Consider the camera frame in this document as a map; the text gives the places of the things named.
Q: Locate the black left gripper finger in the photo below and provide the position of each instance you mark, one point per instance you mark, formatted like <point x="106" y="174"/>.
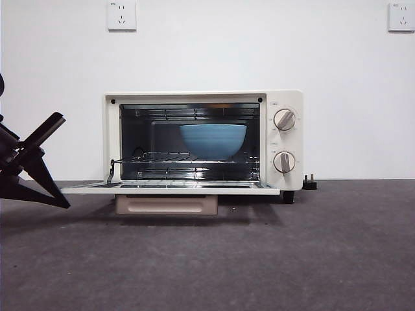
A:
<point x="19" y="189"/>
<point x="45" y="175"/>

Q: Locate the blue ribbed bowl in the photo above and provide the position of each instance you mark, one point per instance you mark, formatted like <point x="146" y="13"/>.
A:
<point x="212" y="142"/>

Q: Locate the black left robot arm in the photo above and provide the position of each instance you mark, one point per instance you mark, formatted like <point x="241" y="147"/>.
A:
<point x="1" y="85"/>

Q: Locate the white Toshiba toaster oven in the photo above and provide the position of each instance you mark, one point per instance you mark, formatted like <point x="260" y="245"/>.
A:
<point x="194" y="98"/>

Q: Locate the beige oven knob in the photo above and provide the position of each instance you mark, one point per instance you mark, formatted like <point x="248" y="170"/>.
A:
<point x="284" y="119"/>
<point x="284" y="162"/>

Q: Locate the white wall socket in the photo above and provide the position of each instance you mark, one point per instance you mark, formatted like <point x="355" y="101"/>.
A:
<point x="402" y="17"/>
<point x="122" y="17"/>

